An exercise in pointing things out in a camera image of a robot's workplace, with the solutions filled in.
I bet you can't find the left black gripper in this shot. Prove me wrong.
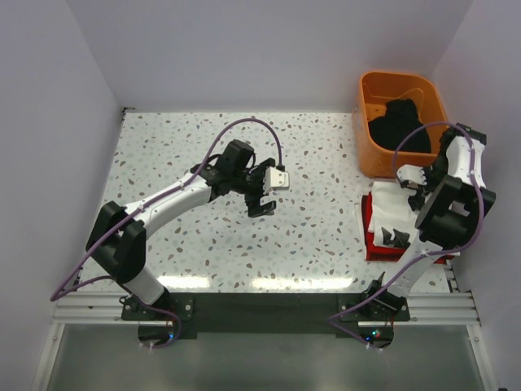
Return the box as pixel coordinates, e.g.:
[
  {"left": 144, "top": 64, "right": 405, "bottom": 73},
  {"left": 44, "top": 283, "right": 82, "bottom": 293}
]
[{"left": 231, "top": 159, "right": 276, "bottom": 217}]

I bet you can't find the white t shirt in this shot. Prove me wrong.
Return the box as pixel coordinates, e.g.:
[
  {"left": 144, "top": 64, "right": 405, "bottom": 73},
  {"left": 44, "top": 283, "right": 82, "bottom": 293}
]
[{"left": 368, "top": 180, "right": 419, "bottom": 251}]

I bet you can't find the black garment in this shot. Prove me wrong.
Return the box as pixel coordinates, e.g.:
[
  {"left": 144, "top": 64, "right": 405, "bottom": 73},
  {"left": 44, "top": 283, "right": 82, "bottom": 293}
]
[{"left": 368, "top": 99, "right": 431, "bottom": 154}]

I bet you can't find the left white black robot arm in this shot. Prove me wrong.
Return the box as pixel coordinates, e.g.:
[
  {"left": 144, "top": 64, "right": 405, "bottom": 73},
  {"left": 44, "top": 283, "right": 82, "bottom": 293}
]
[{"left": 86, "top": 140, "right": 289, "bottom": 319}]

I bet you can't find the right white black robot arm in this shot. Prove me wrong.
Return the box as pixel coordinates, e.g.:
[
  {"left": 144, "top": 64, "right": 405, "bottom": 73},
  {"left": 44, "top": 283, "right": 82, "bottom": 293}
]
[{"left": 360, "top": 123, "right": 496, "bottom": 320}]

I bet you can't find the folded red t shirt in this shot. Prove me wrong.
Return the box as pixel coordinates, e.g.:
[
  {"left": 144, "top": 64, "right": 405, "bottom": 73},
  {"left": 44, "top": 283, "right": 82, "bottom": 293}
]
[{"left": 361, "top": 193, "right": 455, "bottom": 265}]

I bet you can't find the orange plastic bin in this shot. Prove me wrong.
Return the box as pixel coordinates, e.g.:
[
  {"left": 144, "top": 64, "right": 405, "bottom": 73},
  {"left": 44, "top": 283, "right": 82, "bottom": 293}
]
[{"left": 352, "top": 71, "right": 448, "bottom": 178}]

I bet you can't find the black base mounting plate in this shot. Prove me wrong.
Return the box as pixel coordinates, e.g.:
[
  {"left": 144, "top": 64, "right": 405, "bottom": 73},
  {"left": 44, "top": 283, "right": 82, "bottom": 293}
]
[{"left": 120, "top": 292, "right": 410, "bottom": 347}]

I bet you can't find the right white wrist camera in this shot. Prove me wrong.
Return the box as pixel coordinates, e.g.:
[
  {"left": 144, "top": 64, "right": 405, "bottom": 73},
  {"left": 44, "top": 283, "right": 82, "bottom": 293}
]
[{"left": 396, "top": 165, "right": 427, "bottom": 189}]

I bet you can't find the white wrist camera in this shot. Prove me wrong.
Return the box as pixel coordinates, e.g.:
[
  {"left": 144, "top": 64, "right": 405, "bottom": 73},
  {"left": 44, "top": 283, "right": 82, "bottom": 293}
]
[
  {"left": 263, "top": 167, "right": 290, "bottom": 193},
  {"left": 396, "top": 165, "right": 427, "bottom": 189}
]

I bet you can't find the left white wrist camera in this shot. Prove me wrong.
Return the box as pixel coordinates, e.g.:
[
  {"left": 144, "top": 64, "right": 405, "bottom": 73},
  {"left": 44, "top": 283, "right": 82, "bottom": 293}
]
[{"left": 263, "top": 167, "right": 290, "bottom": 193}]

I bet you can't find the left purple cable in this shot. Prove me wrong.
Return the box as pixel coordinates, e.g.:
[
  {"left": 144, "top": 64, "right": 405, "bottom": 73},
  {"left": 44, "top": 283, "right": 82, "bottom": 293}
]
[{"left": 48, "top": 116, "right": 285, "bottom": 349}]

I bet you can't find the aluminium extrusion rail frame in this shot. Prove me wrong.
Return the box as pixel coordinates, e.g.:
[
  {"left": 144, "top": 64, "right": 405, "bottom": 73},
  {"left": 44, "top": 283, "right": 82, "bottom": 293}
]
[{"left": 30, "top": 260, "right": 493, "bottom": 391}]

